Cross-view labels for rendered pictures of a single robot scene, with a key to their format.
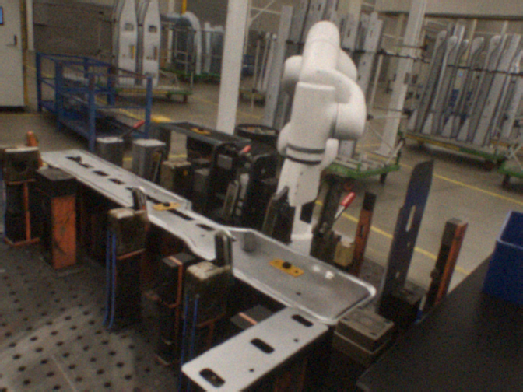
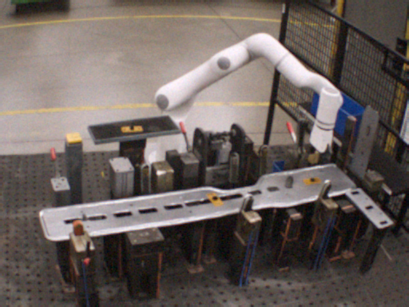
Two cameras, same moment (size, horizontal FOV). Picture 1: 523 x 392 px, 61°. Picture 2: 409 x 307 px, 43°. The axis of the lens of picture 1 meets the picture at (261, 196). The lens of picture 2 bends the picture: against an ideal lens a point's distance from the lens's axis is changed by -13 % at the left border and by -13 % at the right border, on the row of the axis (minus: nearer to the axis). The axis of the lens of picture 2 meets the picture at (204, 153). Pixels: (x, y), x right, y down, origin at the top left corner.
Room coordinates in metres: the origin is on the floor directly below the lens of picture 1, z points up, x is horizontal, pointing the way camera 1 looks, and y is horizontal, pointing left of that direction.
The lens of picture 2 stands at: (0.56, 2.01, 2.29)
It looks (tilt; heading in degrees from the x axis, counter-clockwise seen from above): 30 degrees down; 294
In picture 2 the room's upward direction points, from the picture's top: 7 degrees clockwise
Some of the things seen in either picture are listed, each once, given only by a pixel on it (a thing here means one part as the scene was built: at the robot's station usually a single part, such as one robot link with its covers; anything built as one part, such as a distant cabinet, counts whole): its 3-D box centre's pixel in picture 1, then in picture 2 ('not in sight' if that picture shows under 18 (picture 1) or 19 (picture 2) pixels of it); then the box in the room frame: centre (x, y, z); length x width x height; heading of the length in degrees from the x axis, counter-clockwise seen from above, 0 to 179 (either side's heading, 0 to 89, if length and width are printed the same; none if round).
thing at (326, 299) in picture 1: (160, 206); (210, 202); (1.26, 0.30, 1.00); 1.38 x 0.22 x 0.02; 51
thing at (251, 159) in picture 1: (235, 221); (214, 179); (1.35, 0.07, 0.94); 0.18 x 0.13 x 0.49; 51
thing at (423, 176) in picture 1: (403, 246); (364, 141); (0.78, -0.28, 1.17); 0.12 x 0.01 x 0.34; 141
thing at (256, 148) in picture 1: (254, 162); not in sight; (4.39, 0.11, 0.36); 0.54 x 0.50 x 0.73; 131
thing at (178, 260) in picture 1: (174, 312); (287, 241); (0.94, 0.18, 0.84); 0.11 x 0.08 x 0.29; 141
